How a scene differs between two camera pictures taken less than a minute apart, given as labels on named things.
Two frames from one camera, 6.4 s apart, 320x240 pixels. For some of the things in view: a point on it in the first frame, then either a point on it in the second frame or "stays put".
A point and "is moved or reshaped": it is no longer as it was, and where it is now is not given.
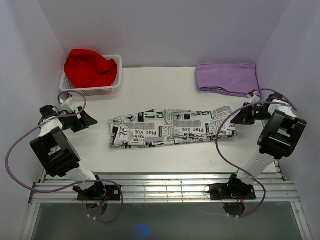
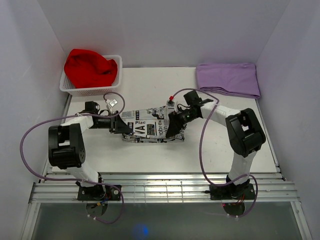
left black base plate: (112, 193) stays put
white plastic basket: (66, 85) stays put
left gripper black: (86, 121) → (117, 125)
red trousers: (86, 68) stays put
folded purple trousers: (237, 79) stays put
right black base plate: (225, 192) stays put
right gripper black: (242, 117) → (175, 123)
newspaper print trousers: (167, 126) is moved or reshaped
